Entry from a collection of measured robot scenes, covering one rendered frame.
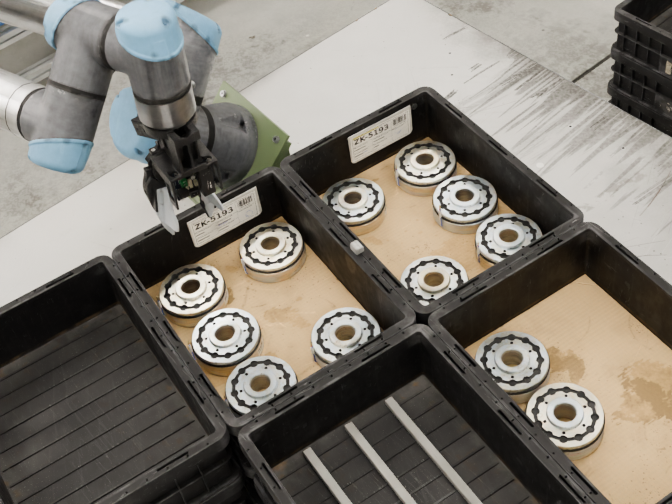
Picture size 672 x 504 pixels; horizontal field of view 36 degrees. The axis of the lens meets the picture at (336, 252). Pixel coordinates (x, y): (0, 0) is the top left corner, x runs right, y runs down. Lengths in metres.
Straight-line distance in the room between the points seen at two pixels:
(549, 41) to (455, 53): 1.20
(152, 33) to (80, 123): 0.17
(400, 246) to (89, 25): 0.61
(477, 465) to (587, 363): 0.22
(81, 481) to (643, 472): 0.75
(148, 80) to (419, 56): 1.01
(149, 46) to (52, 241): 0.80
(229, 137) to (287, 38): 1.73
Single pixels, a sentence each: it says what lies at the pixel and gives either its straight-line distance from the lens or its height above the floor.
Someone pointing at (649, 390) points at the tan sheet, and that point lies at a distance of 1.49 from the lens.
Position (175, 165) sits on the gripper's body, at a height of 1.15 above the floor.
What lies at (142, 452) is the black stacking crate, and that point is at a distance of 1.50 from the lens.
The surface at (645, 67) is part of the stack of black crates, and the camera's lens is 2.52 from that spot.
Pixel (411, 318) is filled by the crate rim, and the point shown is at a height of 0.93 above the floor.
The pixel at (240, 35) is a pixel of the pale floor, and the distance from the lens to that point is 3.56.
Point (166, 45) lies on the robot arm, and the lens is 1.28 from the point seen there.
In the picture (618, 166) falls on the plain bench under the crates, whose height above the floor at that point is 0.70.
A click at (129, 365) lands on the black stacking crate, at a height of 0.83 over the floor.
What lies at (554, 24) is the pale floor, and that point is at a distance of 3.46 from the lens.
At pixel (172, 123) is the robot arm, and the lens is 1.34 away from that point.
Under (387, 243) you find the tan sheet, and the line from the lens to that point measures 1.66.
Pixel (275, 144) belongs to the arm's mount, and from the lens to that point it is 1.80.
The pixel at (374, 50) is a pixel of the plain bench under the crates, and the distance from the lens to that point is 2.24.
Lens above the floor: 2.06
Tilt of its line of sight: 48 degrees down
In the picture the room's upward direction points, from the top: 10 degrees counter-clockwise
